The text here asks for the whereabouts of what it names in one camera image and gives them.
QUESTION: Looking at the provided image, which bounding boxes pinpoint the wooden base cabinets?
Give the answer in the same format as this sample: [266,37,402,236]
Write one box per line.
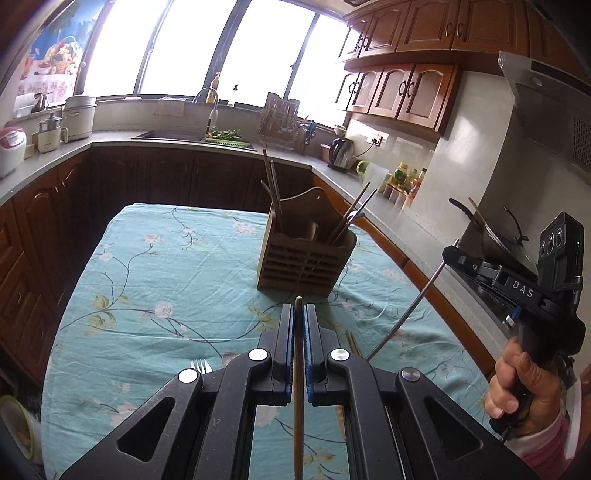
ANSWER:
[0,148,497,388]

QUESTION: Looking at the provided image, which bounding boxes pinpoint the spice jar rack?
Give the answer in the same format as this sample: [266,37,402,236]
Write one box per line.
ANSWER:
[379,182,416,210]

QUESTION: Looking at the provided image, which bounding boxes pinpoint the person's right hand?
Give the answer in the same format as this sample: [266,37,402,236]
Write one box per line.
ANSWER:
[485,336,566,437]

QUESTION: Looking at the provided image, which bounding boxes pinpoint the knife rack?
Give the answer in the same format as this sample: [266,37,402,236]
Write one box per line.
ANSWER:
[259,92,301,148]

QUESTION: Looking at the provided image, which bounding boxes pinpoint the grey kitchen countertop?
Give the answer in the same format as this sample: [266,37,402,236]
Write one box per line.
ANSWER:
[0,129,504,370]

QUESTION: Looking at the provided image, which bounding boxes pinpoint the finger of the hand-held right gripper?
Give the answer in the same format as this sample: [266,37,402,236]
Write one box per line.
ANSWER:
[442,244,509,287]

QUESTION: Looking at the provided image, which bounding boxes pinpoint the wooden utensil holder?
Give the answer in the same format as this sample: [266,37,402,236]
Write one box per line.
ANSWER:
[256,188,357,298]

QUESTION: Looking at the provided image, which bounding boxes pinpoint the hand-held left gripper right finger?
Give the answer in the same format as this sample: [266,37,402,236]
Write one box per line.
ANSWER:
[302,302,541,480]

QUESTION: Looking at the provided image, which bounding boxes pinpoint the person's right forearm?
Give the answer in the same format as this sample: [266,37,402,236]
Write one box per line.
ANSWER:
[505,383,585,480]

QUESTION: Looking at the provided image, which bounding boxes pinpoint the steel electric kettle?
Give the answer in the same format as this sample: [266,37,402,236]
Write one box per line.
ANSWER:
[328,137,355,172]

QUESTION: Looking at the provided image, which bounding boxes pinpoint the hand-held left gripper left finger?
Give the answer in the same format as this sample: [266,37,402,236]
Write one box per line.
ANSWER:
[59,302,296,480]

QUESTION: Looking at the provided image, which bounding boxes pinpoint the chrome sink faucet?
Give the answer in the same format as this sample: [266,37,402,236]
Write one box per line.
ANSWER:
[193,88,220,139]

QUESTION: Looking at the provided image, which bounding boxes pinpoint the large white electric cooker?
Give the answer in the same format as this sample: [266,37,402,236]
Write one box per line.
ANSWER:
[61,95,99,141]

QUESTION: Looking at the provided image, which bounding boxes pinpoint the white dishcloth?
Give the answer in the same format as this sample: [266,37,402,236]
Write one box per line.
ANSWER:
[156,97,186,116]

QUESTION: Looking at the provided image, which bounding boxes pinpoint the black wok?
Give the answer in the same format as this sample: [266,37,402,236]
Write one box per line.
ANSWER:
[449,198,541,264]

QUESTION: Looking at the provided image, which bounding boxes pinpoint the short wooden wall cabinet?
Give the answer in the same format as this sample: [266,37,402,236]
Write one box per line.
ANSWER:
[336,62,460,134]

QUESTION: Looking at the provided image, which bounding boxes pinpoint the teal floral tablecloth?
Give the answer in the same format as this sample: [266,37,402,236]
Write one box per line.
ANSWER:
[44,202,502,480]

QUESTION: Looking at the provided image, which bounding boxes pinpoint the steel range hood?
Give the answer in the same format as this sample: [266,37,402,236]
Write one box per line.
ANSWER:
[498,50,591,169]

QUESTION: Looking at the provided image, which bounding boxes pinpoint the kitchen window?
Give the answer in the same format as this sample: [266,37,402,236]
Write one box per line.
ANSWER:
[76,0,356,127]

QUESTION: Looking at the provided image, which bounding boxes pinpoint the small white steamer pot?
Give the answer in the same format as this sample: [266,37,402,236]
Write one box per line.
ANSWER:
[36,111,69,154]

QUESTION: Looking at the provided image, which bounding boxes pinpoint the metal chopstick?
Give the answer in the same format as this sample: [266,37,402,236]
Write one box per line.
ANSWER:
[329,182,371,245]
[333,189,378,245]
[366,237,461,363]
[270,160,284,222]

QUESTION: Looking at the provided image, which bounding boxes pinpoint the white and pink rice cooker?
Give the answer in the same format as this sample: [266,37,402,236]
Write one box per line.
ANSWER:
[0,128,29,180]

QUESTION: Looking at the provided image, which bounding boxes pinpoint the tall wooden wall cabinet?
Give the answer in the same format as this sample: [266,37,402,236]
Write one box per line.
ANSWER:
[339,0,532,58]

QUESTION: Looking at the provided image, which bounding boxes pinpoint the kitchen sink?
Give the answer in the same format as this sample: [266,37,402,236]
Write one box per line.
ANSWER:
[131,129,259,153]

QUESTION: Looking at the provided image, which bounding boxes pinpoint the printed tropical window blind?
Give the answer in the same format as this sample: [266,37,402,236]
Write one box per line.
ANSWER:
[14,0,114,95]

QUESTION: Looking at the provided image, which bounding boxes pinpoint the green plastic basin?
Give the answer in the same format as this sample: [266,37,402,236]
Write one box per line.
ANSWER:
[0,394,37,462]

